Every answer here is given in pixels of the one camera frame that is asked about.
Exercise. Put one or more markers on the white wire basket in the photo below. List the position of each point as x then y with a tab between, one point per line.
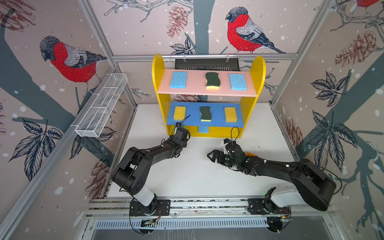
99	112

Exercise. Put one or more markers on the green yellow scouring sponge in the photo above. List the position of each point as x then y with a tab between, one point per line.
213	81
206	115

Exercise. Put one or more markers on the light blue sponge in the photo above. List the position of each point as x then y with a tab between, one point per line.
178	80
238	82
203	129

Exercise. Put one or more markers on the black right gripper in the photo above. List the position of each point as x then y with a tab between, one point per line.
215	153

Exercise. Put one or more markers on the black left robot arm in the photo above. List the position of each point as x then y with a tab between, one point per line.
133	170

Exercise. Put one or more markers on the yellow orange sponge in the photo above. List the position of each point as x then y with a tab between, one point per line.
231	115

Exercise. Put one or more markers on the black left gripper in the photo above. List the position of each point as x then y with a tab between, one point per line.
185	143

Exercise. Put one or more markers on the yellow shelf unit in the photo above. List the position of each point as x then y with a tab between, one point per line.
195	95

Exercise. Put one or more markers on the black perforated metal tray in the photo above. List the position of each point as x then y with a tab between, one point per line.
208	64

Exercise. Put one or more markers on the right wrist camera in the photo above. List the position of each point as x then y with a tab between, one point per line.
226	142

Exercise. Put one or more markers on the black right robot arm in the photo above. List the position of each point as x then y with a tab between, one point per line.
308	183

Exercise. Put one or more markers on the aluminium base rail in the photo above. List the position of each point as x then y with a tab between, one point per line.
118	208

